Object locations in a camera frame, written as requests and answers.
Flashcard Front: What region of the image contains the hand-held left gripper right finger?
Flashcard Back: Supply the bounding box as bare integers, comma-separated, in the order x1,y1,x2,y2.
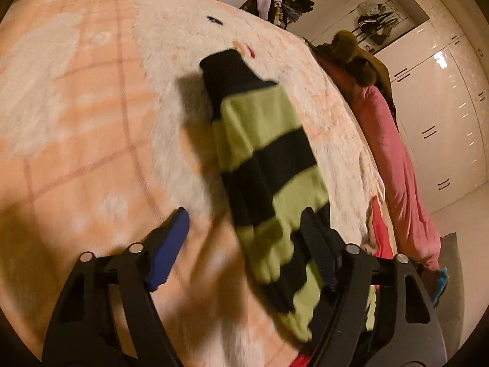
300,207,447,367

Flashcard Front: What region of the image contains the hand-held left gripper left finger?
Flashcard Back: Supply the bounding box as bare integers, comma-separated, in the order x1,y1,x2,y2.
42,207,190,367

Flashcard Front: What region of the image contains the green black striped sweater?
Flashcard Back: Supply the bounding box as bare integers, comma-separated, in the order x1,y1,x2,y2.
199,49,377,343

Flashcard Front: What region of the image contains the red printed blanket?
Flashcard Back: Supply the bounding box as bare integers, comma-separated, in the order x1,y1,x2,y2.
367,195,398,258

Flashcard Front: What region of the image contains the blue edged cushion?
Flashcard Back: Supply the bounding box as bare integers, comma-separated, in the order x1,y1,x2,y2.
432,268,448,306

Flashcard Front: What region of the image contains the grey floor mat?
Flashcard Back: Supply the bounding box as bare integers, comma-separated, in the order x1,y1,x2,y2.
439,232,459,314

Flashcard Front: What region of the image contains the peach printed fleece blanket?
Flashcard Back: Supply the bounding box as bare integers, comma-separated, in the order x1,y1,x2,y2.
0,0,383,367

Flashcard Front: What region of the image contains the brown cloth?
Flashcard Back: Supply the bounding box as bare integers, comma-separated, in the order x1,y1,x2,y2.
306,38,400,131

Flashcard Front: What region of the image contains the white glossy wardrobe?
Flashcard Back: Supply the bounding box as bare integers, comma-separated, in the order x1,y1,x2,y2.
306,0,489,215

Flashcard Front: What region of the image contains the brown plush toy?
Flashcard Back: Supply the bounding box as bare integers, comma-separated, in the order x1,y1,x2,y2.
330,30,377,85

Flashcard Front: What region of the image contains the black striped hanging bag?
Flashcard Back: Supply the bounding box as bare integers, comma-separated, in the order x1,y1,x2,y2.
357,2,400,44

